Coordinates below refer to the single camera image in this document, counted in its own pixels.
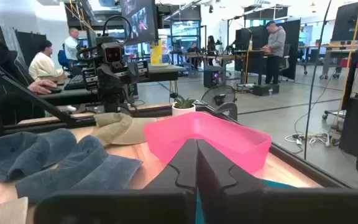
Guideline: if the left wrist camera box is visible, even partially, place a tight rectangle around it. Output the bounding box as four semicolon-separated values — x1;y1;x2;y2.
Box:
101;41;124;64

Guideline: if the black floor fan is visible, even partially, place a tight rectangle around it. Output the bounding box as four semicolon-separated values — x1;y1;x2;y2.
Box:
201;83;239;121

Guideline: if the white plant pot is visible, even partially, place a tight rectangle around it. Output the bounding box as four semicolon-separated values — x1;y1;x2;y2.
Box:
171;103;196;118

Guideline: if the black hanging cable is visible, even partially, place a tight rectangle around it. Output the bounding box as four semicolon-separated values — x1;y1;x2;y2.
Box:
303;0;333;161

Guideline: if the light beige cloth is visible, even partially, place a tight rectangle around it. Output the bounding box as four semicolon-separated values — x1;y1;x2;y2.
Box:
0;197;29;224

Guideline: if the person in dark jacket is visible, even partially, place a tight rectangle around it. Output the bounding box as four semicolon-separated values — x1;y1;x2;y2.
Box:
0;8;58;141

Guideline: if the person's hand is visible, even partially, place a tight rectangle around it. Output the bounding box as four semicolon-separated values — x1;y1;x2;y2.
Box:
28;79;58;95

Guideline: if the cable bundle on floor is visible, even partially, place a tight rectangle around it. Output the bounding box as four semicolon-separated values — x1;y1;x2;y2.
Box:
283;131;334;147

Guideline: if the grey desk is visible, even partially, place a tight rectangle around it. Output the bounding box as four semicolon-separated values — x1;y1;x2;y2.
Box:
147;63;188;83

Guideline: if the seated person in cream top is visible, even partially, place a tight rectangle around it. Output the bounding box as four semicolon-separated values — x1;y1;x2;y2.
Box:
28;39;68;83

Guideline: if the yellow container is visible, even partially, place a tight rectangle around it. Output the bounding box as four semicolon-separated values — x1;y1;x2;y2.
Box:
150;39;163;65

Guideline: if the teal fabric hat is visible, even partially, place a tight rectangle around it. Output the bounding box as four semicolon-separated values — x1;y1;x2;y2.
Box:
195;179;296;224

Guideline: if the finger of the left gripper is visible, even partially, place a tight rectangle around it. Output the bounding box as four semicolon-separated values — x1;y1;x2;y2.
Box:
112;63;127;96
96;64;113;96

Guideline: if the small green plant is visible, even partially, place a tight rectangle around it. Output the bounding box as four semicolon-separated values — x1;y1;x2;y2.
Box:
173;96;196;110

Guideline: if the pink plastic bin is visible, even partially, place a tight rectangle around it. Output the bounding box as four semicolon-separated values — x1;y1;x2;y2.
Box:
144;111;273;175

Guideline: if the black box on floor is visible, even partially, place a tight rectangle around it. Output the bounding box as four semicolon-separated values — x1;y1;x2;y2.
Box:
252;83;280;97

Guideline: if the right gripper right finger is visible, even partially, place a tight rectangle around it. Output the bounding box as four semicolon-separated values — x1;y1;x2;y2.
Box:
197;139;358;224

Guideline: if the large hanging monitor screen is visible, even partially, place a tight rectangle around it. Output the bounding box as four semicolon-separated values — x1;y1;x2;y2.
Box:
119;0;159;47

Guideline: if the black computer tower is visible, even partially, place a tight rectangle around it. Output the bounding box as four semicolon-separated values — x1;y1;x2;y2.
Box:
203;66;227;88

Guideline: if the black keyboard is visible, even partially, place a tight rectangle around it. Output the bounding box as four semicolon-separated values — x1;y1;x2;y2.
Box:
63;74;86;91

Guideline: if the beige fabric hat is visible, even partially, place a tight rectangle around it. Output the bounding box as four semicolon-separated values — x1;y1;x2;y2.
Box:
92;112;167;147

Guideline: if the yellow pole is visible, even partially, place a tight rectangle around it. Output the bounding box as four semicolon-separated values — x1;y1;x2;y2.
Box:
330;0;358;146

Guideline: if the standing person in grey top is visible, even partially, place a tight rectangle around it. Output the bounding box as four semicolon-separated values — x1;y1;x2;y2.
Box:
260;21;287;85

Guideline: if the blue office chair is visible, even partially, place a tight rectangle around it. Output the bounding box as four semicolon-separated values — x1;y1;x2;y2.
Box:
57;49;71;72

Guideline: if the black partition panel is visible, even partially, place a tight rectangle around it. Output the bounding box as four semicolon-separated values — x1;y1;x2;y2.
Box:
234;19;301;81

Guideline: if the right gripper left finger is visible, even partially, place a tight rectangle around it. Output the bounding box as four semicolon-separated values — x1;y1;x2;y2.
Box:
34;139;198;224

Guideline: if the black diagonal frame strut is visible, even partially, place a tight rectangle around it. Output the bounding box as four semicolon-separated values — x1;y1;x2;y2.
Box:
0;51;76;126

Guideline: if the standing person in white top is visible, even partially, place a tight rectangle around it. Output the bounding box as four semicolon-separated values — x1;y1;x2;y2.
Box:
63;27;81;62

